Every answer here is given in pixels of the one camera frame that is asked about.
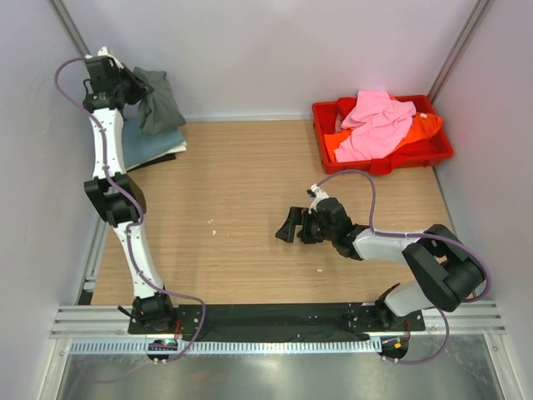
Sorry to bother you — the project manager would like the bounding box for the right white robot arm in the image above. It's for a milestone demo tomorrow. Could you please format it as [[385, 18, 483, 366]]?
[[275, 197, 489, 330]]

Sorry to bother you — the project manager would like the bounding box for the red plastic bin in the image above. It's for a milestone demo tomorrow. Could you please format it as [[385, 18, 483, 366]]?
[[312, 94, 454, 175]]

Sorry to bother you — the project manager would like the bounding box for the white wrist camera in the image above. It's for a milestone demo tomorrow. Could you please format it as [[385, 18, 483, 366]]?
[[84, 46, 124, 69], [306, 184, 330, 211]]

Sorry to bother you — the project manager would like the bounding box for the slotted cable duct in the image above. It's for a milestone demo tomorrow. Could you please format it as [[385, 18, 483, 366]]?
[[69, 337, 381, 356]]

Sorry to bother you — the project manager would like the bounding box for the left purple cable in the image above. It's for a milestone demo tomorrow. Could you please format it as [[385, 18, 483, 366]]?
[[55, 57, 207, 362]]

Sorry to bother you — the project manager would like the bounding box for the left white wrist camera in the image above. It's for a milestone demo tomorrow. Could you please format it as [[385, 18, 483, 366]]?
[[84, 46, 124, 69]]

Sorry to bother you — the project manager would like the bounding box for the orange t shirt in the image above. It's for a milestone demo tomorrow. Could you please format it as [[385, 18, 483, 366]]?
[[322, 91, 443, 163]]

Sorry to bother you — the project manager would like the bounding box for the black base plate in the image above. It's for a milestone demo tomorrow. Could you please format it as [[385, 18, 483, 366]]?
[[127, 302, 426, 358]]

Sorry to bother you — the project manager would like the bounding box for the pink t shirt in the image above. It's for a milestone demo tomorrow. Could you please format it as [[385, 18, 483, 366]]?
[[334, 91, 416, 163]]

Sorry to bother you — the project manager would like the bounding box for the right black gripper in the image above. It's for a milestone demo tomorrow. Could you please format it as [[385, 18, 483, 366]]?
[[276, 207, 336, 244]]

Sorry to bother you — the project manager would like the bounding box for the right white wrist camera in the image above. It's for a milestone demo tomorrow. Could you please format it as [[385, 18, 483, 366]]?
[[306, 184, 330, 211]]

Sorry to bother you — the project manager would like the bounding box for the folded blue t shirt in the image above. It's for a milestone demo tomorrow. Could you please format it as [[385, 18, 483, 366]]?
[[122, 119, 185, 168]]

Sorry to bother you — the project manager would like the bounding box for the folded black t shirt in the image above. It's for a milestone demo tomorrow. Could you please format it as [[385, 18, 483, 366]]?
[[127, 153, 177, 171]]

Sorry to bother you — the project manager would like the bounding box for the aluminium front rail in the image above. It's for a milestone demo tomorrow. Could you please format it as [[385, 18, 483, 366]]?
[[49, 301, 506, 339]]

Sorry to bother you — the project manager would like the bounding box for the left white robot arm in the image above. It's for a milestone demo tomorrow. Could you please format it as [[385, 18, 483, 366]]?
[[82, 55, 177, 333]]

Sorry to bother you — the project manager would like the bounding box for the grey t shirt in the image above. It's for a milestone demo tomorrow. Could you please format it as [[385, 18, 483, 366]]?
[[133, 67, 187, 135]]

